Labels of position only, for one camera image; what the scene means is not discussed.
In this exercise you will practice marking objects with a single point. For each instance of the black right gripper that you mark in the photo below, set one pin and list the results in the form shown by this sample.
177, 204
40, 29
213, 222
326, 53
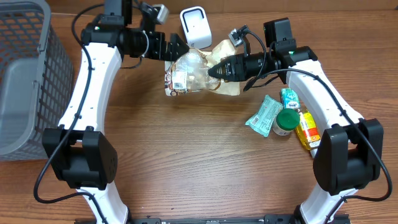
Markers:
238, 70

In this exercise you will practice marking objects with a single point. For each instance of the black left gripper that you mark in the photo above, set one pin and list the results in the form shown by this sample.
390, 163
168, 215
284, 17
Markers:
155, 46

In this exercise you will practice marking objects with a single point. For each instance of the brown white snack packet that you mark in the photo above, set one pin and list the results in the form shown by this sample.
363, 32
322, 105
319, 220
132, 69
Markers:
190, 72

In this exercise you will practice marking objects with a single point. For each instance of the teal snack packet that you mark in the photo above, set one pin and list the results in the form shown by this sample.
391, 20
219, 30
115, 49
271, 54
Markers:
262, 121

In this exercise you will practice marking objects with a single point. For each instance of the small teal box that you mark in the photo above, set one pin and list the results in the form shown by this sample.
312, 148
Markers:
289, 99

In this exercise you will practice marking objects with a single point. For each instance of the green lid jar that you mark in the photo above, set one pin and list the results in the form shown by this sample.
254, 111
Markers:
285, 122

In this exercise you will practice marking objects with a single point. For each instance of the yellow oil bottle silver cap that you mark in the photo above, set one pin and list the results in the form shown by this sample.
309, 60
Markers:
307, 131

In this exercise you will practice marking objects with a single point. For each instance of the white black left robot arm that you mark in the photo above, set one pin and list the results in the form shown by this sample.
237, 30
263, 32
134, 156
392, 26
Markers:
77, 149

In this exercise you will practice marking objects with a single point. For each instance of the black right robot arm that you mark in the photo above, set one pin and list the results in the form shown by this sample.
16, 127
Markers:
350, 152

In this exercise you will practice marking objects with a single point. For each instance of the white barcode scanner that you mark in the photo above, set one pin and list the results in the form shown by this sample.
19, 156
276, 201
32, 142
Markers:
196, 27

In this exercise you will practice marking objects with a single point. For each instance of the grey plastic basket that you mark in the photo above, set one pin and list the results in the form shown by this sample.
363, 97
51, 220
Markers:
36, 78

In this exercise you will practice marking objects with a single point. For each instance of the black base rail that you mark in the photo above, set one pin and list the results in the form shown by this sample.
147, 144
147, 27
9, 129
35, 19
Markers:
217, 220

